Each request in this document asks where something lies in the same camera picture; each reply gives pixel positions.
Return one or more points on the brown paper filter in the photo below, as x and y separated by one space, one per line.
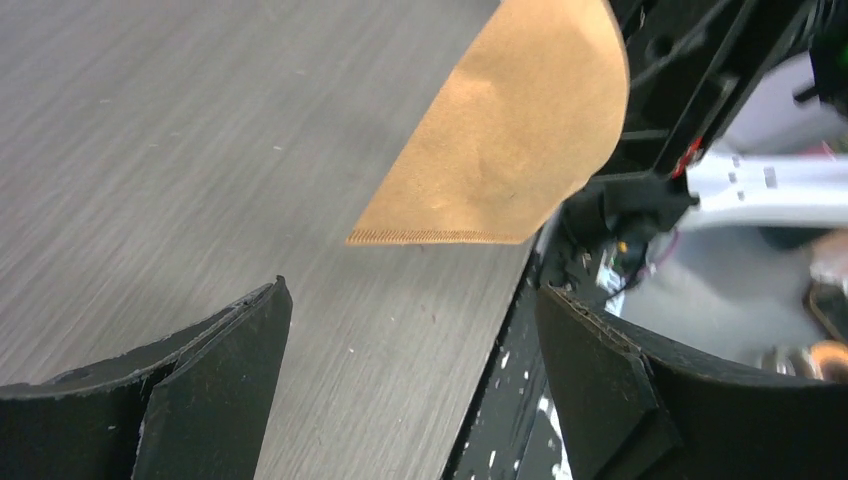
533 109

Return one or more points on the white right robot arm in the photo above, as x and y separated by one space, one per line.
709 189

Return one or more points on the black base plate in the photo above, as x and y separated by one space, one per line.
511 429

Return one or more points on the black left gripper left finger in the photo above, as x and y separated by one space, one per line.
193 405

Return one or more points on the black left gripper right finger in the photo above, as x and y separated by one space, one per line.
633 404

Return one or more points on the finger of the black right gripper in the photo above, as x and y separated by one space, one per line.
693 64

